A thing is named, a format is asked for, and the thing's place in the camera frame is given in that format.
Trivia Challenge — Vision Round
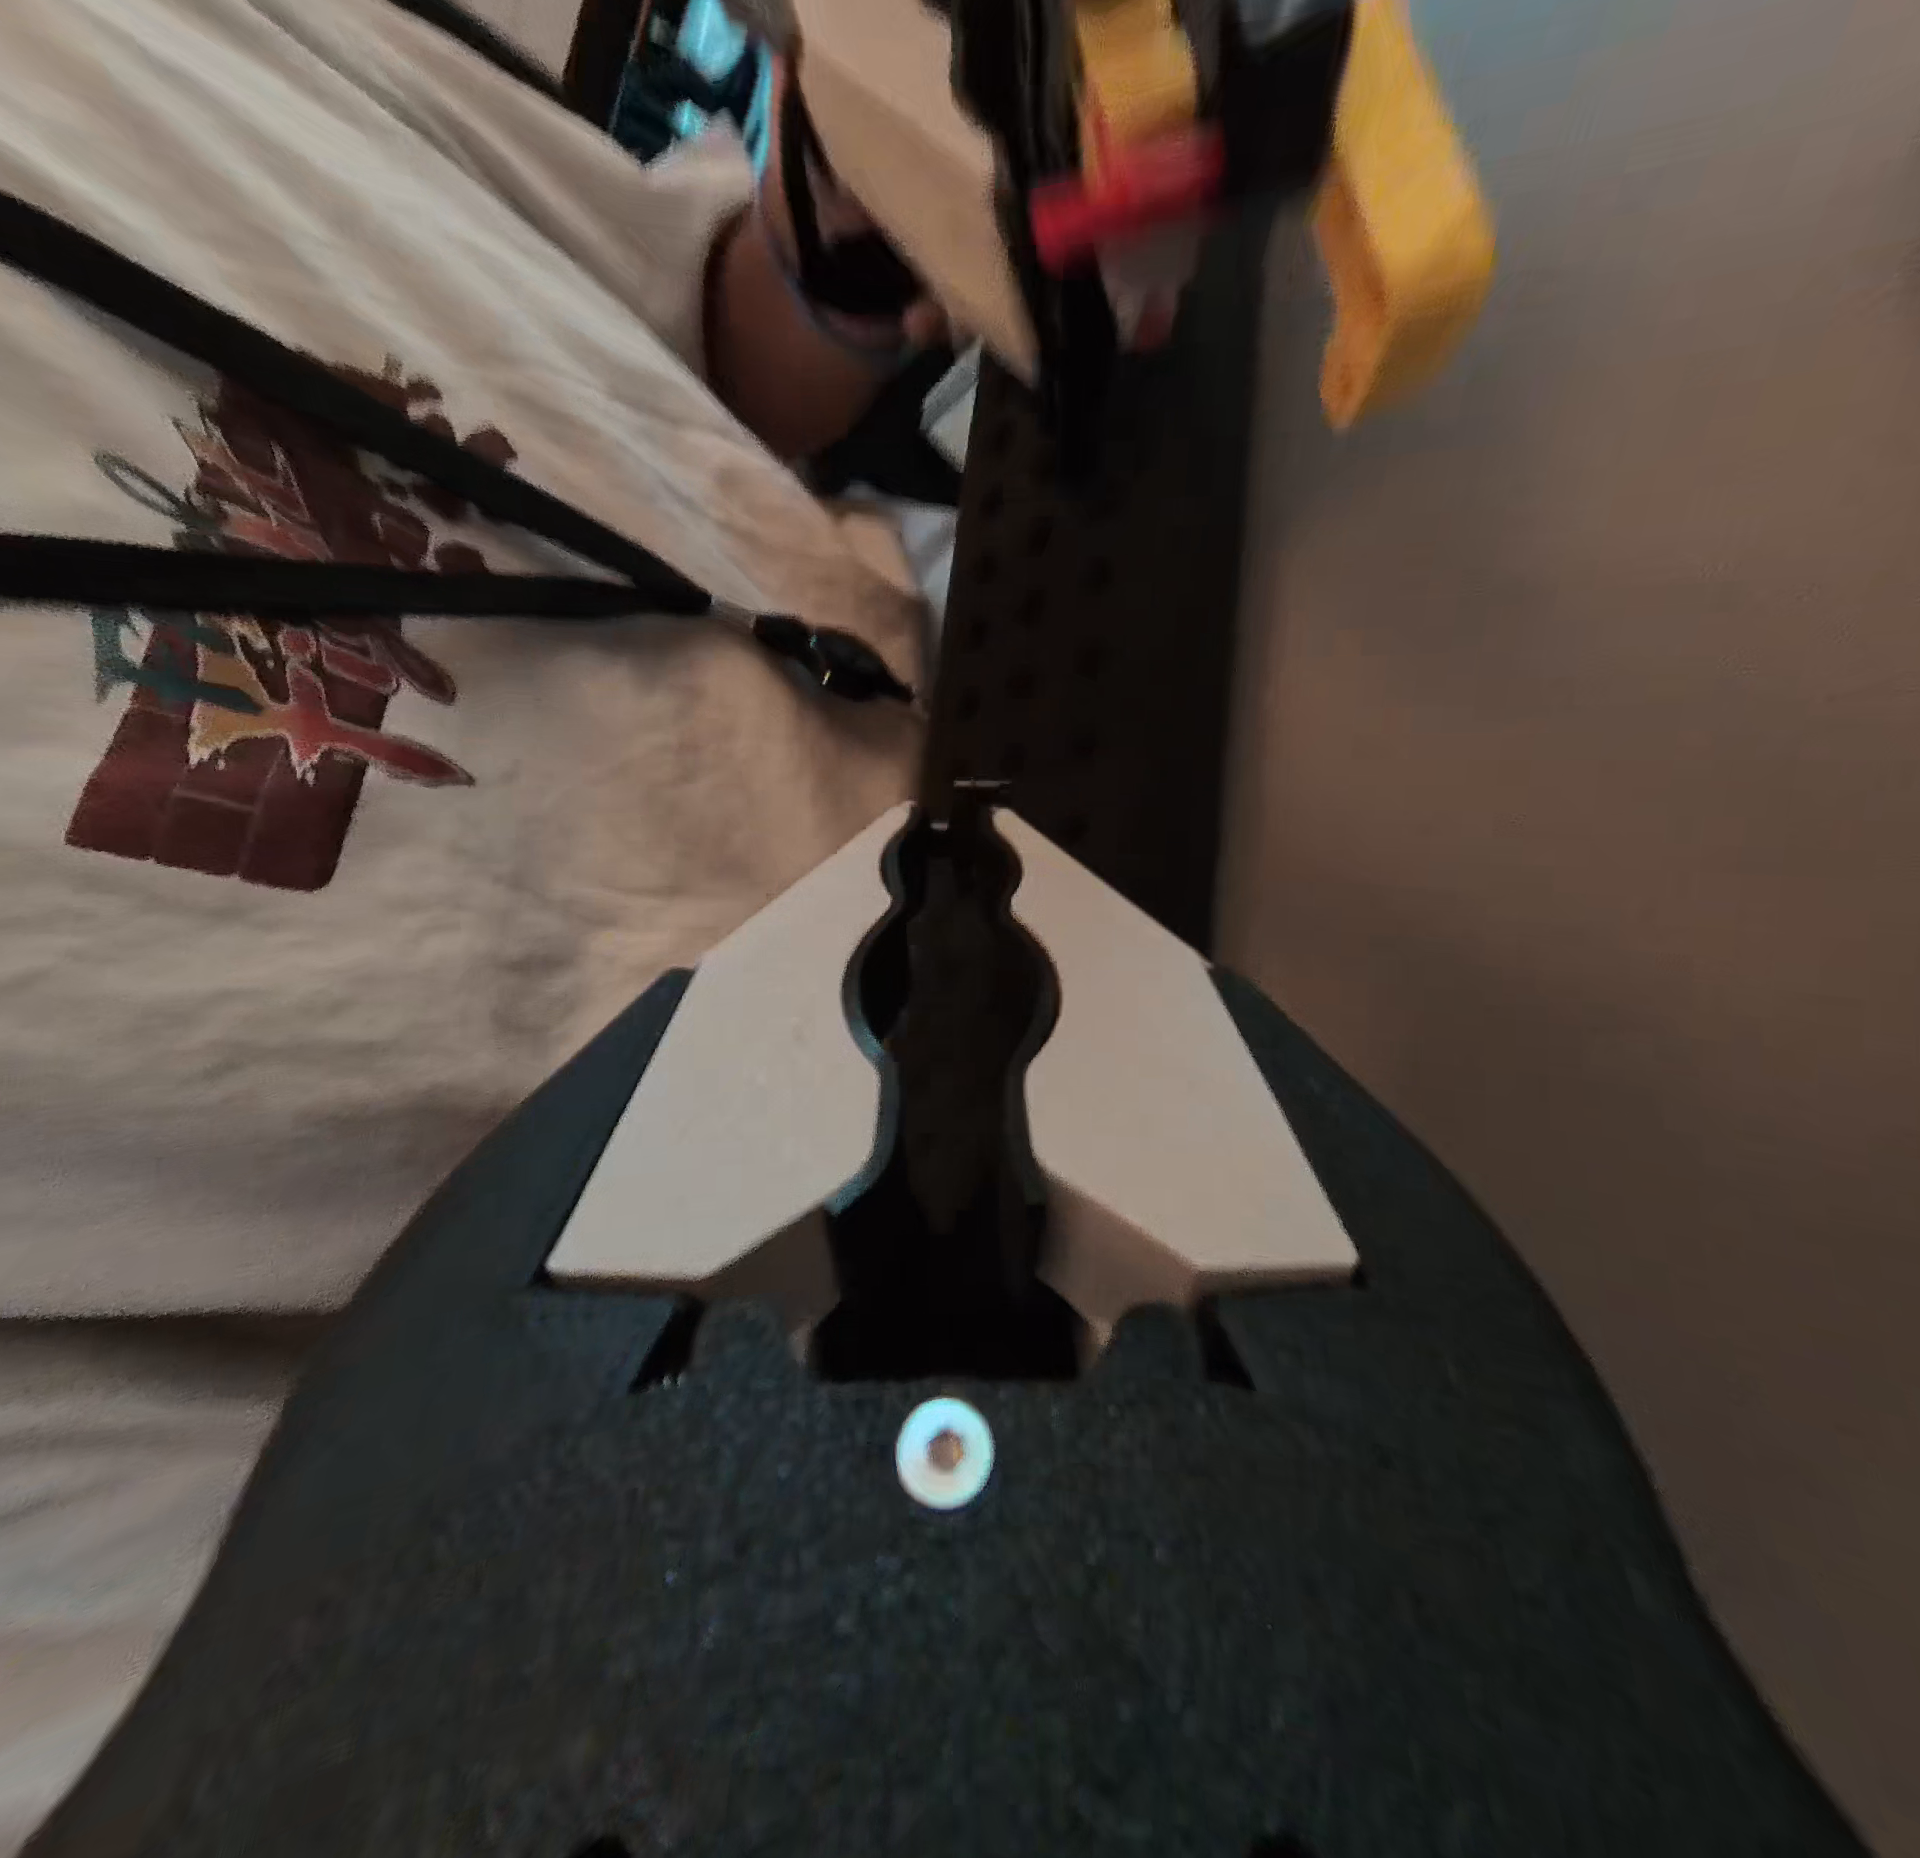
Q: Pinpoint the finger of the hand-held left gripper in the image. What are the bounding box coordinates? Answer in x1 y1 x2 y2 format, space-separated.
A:
698 0 1055 390

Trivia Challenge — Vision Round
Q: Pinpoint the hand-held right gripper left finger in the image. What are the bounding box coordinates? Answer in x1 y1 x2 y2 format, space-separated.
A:
544 800 926 1283

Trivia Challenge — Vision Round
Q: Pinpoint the black toy brick frame assembly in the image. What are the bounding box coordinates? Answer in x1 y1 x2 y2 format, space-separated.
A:
901 0 1503 960

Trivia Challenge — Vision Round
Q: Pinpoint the black lanyard strap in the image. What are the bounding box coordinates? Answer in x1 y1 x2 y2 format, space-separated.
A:
0 193 919 707

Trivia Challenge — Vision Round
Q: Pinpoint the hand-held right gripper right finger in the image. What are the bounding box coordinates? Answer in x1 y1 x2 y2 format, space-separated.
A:
988 805 1363 1343

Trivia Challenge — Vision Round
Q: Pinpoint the person's left hand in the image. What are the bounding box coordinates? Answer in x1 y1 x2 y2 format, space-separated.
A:
702 199 962 465

